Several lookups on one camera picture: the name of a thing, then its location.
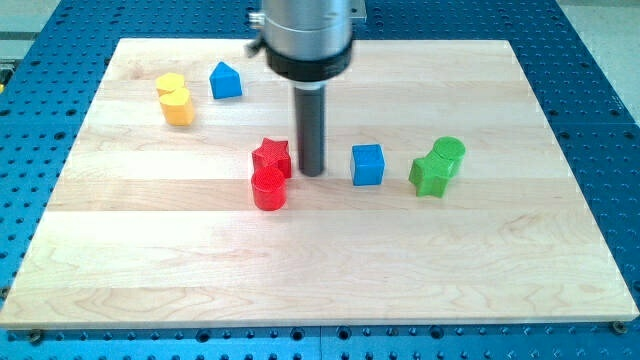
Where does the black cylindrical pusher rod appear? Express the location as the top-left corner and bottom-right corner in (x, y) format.
(293, 82), (325, 177)

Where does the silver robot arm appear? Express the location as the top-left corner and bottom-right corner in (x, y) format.
(245, 0), (354, 177)

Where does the blue cube block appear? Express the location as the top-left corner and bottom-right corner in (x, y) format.
(350, 144), (385, 186)

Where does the blue triangle block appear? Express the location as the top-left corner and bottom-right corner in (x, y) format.
(209, 62), (243, 100)

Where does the red star block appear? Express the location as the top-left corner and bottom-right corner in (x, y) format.
(252, 138), (292, 179)

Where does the red cylinder block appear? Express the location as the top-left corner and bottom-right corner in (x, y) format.
(251, 166), (286, 211)

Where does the yellow heart block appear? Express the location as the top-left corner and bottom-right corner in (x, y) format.
(159, 88), (195, 126)

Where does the green star block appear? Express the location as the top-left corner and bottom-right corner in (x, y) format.
(409, 153), (452, 198)

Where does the yellow hexagon block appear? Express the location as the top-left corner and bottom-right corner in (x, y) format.
(155, 72), (185, 96)

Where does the green cylinder block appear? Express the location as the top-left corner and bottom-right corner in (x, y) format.
(433, 136), (466, 177)

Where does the light wooden board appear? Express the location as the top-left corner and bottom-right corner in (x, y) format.
(1, 38), (638, 329)

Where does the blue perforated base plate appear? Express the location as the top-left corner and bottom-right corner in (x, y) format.
(1, 1), (639, 359)

